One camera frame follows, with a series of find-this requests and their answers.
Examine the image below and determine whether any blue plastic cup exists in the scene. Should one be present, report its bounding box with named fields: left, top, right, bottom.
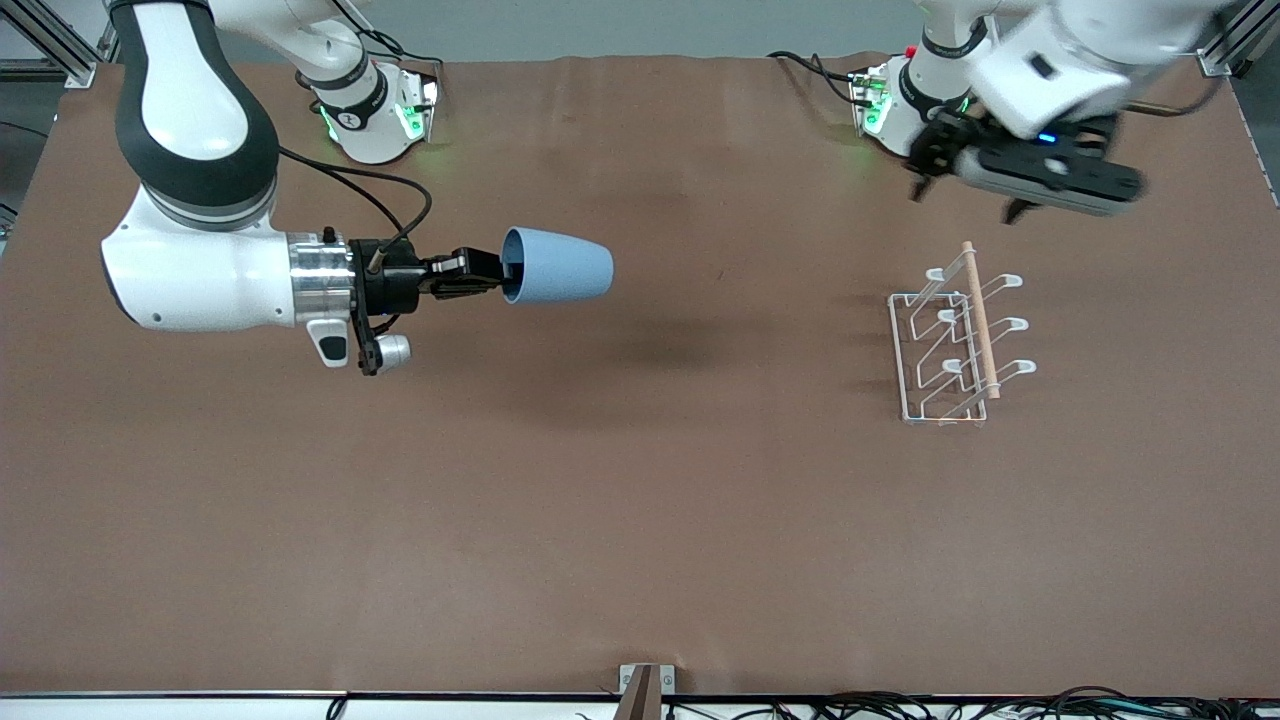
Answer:
left=500, top=227, right=614, bottom=306

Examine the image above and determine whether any paper table cover sheet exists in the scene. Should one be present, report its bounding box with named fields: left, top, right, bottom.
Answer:
left=0, top=52, right=1280, bottom=698

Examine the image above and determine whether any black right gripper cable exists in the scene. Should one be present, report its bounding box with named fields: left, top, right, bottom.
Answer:
left=276, top=146, right=435, bottom=271

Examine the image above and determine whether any white wire cup holder rack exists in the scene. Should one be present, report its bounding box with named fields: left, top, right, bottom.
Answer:
left=888, top=241, right=1038, bottom=428

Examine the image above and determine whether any black left arm base cable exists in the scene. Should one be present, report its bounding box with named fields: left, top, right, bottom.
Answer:
left=768, top=50, right=863, bottom=106

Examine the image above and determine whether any black arm base cable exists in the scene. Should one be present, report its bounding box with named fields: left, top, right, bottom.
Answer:
left=350, top=33, right=444, bottom=86
left=768, top=50, right=863, bottom=106

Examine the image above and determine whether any black right arm base cable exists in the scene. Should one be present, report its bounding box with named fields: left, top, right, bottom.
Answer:
left=350, top=33, right=444, bottom=86

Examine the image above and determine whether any aluminium frame profile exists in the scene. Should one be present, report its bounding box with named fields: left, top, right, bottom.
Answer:
left=1195, top=0, right=1280, bottom=79
left=0, top=0, right=121, bottom=89

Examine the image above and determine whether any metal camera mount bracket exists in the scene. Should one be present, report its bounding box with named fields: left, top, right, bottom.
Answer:
left=615, top=664, right=677, bottom=720

